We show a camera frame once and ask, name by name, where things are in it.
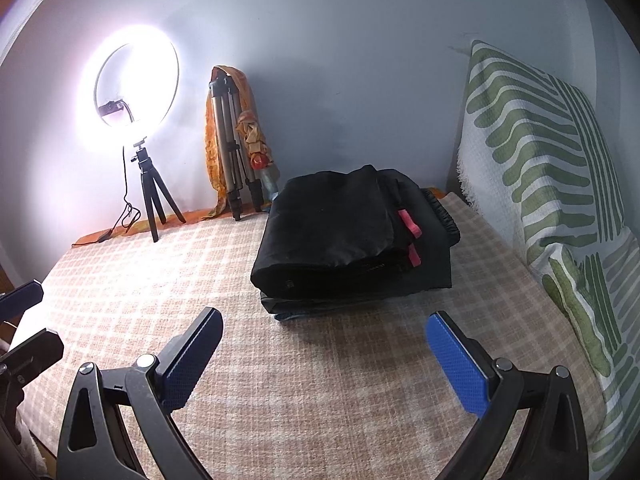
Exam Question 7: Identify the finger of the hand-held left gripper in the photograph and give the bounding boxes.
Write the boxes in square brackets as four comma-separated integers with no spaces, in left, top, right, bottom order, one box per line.
[0,328,65,376]
[0,280,45,322]

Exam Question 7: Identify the black pants with pink tags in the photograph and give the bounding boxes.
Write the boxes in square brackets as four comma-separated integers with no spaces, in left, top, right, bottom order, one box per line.
[250,164,423,300]

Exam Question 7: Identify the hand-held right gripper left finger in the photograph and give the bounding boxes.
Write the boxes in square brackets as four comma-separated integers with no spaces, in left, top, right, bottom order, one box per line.
[56,306,224,480]

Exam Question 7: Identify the orange patterned scarf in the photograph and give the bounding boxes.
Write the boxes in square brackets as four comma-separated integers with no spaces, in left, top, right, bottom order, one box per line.
[202,64,275,221]

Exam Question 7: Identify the white ring light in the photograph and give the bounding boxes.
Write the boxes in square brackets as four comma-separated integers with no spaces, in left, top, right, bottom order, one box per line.
[75,22,186,138]

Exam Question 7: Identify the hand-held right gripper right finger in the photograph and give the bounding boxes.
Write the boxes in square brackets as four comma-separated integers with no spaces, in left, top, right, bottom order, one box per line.
[424,311,586,480]

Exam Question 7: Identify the black ring light cable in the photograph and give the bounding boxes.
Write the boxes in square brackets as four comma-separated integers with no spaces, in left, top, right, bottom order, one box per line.
[72,145,141,248]

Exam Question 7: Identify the ring light phone holder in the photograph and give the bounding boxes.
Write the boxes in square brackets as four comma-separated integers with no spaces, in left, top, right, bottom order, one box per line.
[97,101,136,123]

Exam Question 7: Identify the small black tripod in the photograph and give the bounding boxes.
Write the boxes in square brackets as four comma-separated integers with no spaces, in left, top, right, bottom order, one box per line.
[131,137,187,244]

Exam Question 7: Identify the beige checked blanket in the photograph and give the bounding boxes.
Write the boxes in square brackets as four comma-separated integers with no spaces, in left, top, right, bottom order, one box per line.
[17,191,613,480]

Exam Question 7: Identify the folded blue jeans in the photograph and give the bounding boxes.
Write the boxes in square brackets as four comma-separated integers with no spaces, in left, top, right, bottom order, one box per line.
[259,287,401,322]

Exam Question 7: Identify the folded silver tripod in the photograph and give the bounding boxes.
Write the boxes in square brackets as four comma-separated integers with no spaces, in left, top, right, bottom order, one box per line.
[207,72,266,222]

